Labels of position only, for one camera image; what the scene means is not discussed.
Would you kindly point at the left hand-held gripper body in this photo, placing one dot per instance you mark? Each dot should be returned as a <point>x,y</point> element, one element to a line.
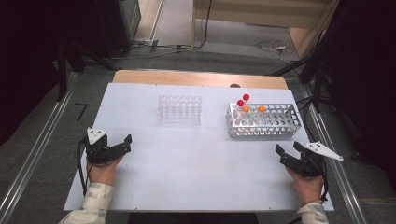
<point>98,155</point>

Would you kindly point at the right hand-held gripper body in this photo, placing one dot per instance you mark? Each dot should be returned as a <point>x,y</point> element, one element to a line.
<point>306,166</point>

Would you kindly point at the metal test tube rack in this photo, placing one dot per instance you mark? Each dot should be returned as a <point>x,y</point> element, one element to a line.
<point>277,124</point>

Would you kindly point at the orange-capped test tube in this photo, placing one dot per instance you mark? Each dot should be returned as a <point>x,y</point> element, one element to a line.
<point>246,108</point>
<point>261,108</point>

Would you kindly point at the clear plastic test tube rack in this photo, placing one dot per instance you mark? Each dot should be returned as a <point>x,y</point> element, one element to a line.
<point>179,110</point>

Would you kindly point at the person's left hand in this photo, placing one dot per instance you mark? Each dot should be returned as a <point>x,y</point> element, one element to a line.
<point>104,174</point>

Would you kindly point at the person's right hand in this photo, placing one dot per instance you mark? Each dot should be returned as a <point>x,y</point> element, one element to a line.
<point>308,188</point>

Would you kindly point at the black metal stand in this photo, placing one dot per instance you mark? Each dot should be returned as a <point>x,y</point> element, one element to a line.
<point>62,77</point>
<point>317,90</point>

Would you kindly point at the red-capped test tube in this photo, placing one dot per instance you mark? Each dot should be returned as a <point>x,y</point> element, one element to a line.
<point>246,97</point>
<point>240,102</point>

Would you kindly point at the dark round table grommet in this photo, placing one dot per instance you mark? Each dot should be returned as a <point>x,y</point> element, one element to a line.
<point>235,86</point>

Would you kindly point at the dark curtain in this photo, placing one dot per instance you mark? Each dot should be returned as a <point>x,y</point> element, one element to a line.
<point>28,62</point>
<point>367,77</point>

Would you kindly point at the person's dark clothing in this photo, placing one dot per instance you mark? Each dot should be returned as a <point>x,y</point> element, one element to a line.
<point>193,219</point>

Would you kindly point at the dark grey cabinet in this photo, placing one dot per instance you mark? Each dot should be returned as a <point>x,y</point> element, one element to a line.
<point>112,25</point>

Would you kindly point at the beige wooden furniture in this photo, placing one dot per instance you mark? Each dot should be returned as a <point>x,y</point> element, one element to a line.
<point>264,15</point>

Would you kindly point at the aluminium floor rail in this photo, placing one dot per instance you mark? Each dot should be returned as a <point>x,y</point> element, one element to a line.
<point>346,186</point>
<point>31,154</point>

